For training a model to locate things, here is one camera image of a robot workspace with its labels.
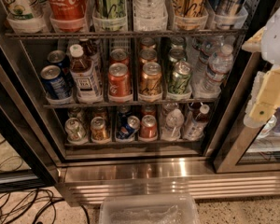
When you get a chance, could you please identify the gold can middle shelf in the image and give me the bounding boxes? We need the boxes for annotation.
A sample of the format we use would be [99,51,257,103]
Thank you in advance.
[139,62,161,96]

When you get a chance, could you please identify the dark can top shelf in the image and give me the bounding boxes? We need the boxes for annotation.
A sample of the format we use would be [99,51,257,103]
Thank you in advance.
[207,0,253,26]

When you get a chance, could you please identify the fridge glass door left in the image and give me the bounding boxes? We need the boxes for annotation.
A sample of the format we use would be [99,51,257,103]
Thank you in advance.
[0,31,60,194]

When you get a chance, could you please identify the clear water bottle top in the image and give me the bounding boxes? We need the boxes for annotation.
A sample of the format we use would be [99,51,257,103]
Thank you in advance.
[133,0,168,32]

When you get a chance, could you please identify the clear water bottle bottom shelf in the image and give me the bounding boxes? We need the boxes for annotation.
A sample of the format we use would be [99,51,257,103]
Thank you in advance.
[161,109,184,141]

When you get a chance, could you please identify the blue pepsi can bottom shelf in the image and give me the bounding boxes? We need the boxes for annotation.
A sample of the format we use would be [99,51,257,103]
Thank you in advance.
[116,116,140,140]

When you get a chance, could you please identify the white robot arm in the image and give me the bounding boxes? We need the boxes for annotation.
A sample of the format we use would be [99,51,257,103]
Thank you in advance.
[242,8,280,128]

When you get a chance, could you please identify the tea bottle shelf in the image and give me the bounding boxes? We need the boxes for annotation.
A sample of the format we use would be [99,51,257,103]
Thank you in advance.
[182,103,210,141]
[70,44,102,103]

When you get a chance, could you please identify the tea bottle bottom shelf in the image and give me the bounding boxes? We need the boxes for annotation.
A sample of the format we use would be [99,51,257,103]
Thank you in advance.
[182,103,210,141]

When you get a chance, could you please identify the green can bottom shelf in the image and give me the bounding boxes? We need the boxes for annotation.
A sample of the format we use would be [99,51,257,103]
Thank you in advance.
[64,118,87,144]

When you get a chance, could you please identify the gold can top shelf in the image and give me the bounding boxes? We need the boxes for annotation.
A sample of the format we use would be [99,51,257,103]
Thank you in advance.
[171,0,205,30]

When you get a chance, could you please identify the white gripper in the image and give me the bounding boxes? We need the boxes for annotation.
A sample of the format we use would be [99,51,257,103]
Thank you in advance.
[242,27,280,128]

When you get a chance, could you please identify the water bottle middle shelf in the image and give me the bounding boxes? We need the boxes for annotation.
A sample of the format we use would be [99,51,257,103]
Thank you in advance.
[200,44,233,98]

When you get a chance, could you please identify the tea bottle middle shelf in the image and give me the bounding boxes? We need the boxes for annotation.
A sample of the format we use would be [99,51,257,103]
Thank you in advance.
[70,44,102,103]

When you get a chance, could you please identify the green can top shelf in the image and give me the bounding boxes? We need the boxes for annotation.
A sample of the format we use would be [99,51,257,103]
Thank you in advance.
[92,0,127,32]

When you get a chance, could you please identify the white 7up can top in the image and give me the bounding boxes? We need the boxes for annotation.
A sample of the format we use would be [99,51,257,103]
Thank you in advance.
[3,0,43,20]

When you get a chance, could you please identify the black floor cables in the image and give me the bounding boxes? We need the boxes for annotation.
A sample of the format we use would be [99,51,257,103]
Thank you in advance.
[0,137,91,224]

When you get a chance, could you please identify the red can bottom shelf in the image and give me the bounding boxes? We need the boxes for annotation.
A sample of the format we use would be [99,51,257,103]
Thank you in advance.
[140,115,157,140]

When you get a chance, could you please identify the orange can bottom shelf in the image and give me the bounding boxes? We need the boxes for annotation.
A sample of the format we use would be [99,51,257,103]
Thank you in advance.
[91,117,109,141]

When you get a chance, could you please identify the gold can shelf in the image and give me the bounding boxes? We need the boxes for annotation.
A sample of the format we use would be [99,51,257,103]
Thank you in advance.
[139,62,161,96]
[171,0,205,30]

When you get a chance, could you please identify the green can middle shelf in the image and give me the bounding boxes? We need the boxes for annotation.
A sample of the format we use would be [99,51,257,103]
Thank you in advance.
[168,61,192,94]

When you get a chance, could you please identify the green can shelf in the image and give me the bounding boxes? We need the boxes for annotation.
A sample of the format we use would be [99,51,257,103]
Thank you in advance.
[168,61,192,94]
[92,0,127,32]
[64,118,87,144]

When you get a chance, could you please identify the blue can middle shelf front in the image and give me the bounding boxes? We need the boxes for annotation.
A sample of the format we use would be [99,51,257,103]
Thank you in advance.
[40,65,71,100]

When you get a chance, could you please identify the clear plastic bin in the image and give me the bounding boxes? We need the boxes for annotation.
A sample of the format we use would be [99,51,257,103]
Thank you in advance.
[99,194,201,224]

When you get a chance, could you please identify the red coke can middle shelf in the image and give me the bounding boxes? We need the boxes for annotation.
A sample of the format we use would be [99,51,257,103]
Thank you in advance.
[108,63,131,100]

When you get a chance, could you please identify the fridge glass door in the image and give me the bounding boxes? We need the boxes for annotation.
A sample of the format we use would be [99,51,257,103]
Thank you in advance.
[209,0,280,174]
[0,31,60,194]

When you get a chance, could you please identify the fridge glass door right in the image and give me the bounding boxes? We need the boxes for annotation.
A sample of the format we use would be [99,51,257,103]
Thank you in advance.
[209,0,280,174]

